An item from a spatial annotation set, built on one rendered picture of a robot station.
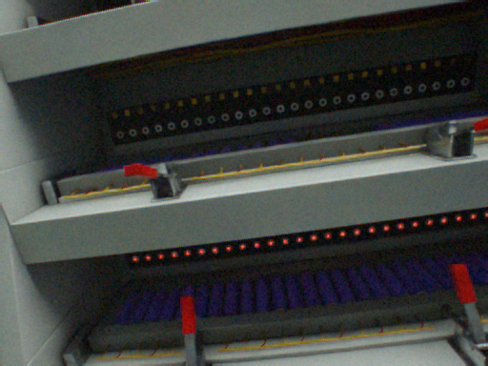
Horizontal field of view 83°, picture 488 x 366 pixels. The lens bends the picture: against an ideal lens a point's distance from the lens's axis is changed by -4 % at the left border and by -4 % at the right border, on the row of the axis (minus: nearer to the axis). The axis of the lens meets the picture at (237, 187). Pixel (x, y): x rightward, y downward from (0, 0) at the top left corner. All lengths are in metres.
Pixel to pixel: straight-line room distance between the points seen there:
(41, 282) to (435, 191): 0.40
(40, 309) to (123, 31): 0.30
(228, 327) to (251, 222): 0.14
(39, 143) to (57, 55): 0.11
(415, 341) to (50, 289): 0.39
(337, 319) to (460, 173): 0.19
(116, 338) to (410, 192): 0.35
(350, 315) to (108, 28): 0.38
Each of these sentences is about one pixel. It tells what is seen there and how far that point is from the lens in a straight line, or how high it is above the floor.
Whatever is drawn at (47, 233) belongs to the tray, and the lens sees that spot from 0.33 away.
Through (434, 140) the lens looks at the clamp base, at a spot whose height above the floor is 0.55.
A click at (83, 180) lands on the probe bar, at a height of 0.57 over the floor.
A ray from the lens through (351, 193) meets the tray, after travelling 0.27.
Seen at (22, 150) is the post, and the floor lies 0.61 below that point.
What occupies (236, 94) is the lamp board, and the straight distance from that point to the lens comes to 0.43.
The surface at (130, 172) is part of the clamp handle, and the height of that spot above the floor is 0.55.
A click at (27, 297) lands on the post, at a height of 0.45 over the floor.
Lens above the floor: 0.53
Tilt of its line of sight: 2 degrees up
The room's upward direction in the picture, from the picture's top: 8 degrees counter-clockwise
